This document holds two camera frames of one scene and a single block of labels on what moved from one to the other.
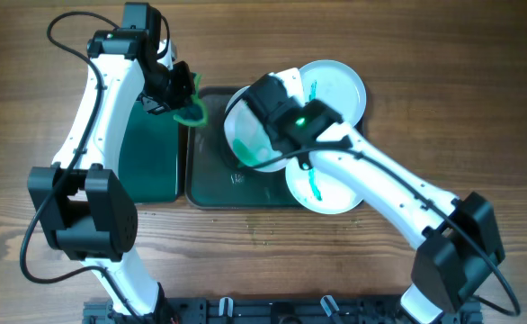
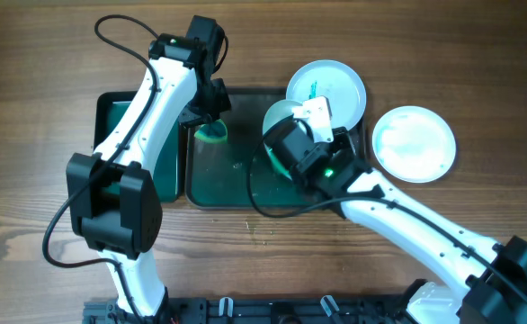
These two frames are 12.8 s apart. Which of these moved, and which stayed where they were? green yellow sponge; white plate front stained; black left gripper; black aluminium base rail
Moved: black left gripper; green yellow sponge; white plate front stained
Stayed: black aluminium base rail
